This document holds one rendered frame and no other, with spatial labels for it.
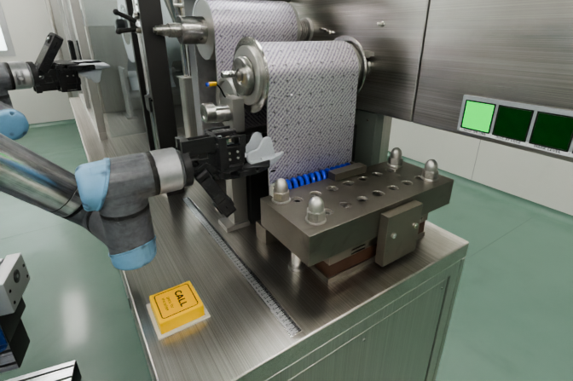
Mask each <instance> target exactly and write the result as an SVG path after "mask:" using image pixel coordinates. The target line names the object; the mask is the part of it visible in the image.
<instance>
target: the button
mask: <svg viewBox="0 0 573 381"><path fill-rule="evenodd" d="M149 300H150V304H151V308H152V311H153V314H154V317H155V319H156V321H157V324H158V326H159V330H160V332H161V334H164V333H166V332H169V331H171V330H173V329H175V328H178V327H179V326H182V325H184V324H187V323H189V322H190V321H192V320H196V319H198V318H200V317H201V316H203V315H205V311H204V304H203V303H202V302H201V300H200V297H199V296H198V294H197V292H196V290H195V289H194V287H193V285H192V284H191V282H190V281H187V282H184V283H182V284H180V285H178V286H174V287H172V288H169V289H167V290H164V291H162V292H159V293H156V294H153V295H152V296H150V297H149Z"/></svg>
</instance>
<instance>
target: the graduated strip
mask: <svg viewBox="0 0 573 381"><path fill-rule="evenodd" d="M182 201H183V202H184V203H185V204H186V206H187V207H188V208H189V209H190V210H191V211H192V212H193V214H194V215H195V217H196V218H197V219H198V220H199V222H200V223H201V224H202V226H203V227H204V228H205V230H206V231H207V232H208V233H209V235H210V236H211V237H212V238H213V239H214V240H215V242H216V243H217V244H218V246H219V247H220V248H221V249H222V251H223V252H224V253H225V255H226V256H227V257H228V258H229V260H230V261H231V262H232V264H233V265H234V266H235V267H236V268H237V269H238V271H239V272H240V273H241V275H242V276H243V277H244V278H245V280H246V281H247V282H248V284H249V285H250V286H251V287H252V289H253V290H254V291H255V292H256V293H257V295H258V296H259V297H260V298H261V300H262V301H263V302H264V304H265V305H266V306H267V307H268V309H269V310H270V311H271V313H272V314H273V315H274V316H275V318H276V319H277V320H278V321H279V322H280V323H281V325H282V326H283V327H284V329H285V330H286V331H287V333H288V334H289V335H290V336H291V338H292V337H293V336H295V335H297V334H299V333H300V332H302V331H303V330H302V329H301V328H300V326H299V325H298V324H297V323H296V322H295V320H294V319H293V318H292V317H291V316H290V315H289V314H288V313H287V312H286V310H285V309H284V308H283V307H282V306H281V304H280V303H279V302H278V301H277V300H276V298H275V297H274V296H273V295H272V294H271V292H270V291H269V290H268V289H267V288H266V286H265V285H264V284H263V283H262V281H261V280H260V279H259V278H258V277H257V276H256V275H255V274H254V273H253V272H252V270H251V269H250V268H249V267H248V266H247V264H246V263H245V262H244V261H243V260H242V258H241V257H240V256H239V255H238V254H237V252H236V251H235V250H234V249H233V248H232V246H231V245H230V244H229V243H228V241H227V240H226V239H225V238H224V237H223V236H222V235H221V234H220V233H219V232H218V231H217V229H216V228H215V227H214V226H213V224H212V223H211V222H210V221H209V220H208V218H207V217H206V216H205V215H204V214H203V212H202V211H201V210H200V209H199V207H198V206H197V205H196V204H195V203H194V202H193V201H192V200H191V199H190V198H189V197H187V198H183V199H182Z"/></svg>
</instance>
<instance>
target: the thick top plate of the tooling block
mask: <svg viewBox="0 0 573 381"><path fill-rule="evenodd" d="M387 163H388V161H385V162H382V163H379V164H376V165H371V166H368V167H367V169H366V172H365V173H361V174H359V175H356V176H351V177H348V178H345V179H342V180H339V181H336V182H335V181H333V180H331V179H329V178H327V179H324V180H321V181H318V182H312V183H310V184H307V185H303V186H301V187H297V188H293V189H289V197H290V198H291V201H290V202H289V203H287V204H284V205H278V204H275V203H273V202H272V198H273V197H272V196H271V195H269V196H266V197H262V198H260V205H261V224H262V225H263V226H264V227H265V228H266V229H267V230H268V231H270V232H271V233H272V234H273V235H274V236H275V237H276V238H277V239H278V240H279V241H280V242H281V243H282V244H283V245H284V246H285V247H287V248H288V249H289V250H290V251H291V252H292V253H293V254H294V255H295V256H297V257H298V258H299V259H300V260H301V261H302V262H303V263H305V264H306V265H307V266H308V267H310V266H312V265H314V264H317V263H319V262H321V261H324V260H326V259H328V258H329V257H333V256H335V255H337V254H339V253H340V252H343V251H346V250H348V249H350V248H352V247H354V246H356V245H359V244H361V243H363V242H365V241H367V240H370V239H372V238H374V237H376V236H378V234H379V220H380V214H381V213H383V212H385V211H388V210H391V209H393V208H396V207H398V206H400V205H403V204H406V203H408V202H410V201H412V200H417V201H419V202H421V203H423V207H422V212H421V216H423V215H425V214H427V213H429V212H431V211H434V210H436V209H438V208H440V207H442V206H445V205H447V204H449V201H450V197H451V193H452V188H453V184H454V179H451V178H448V177H446V176H442V175H439V174H438V181H436V182H428V181H425V180H423V179H421V178H420V176H421V174H422V169H423V168H421V167H419V166H416V165H412V164H410V163H407V162H404V161H403V162H402V167H401V168H393V167H390V166H388V165H387ZM314 196H319V197H321V198H322V200H323V202H324V209H325V212H326V216H325V218H326V219H327V221H326V222H325V223H324V224H322V225H319V226H314V225H310V224H308V223H307V222H306V221H305V217H306V216H307V207H309V202H310V199H311V198H312V197H314Z"/></svg>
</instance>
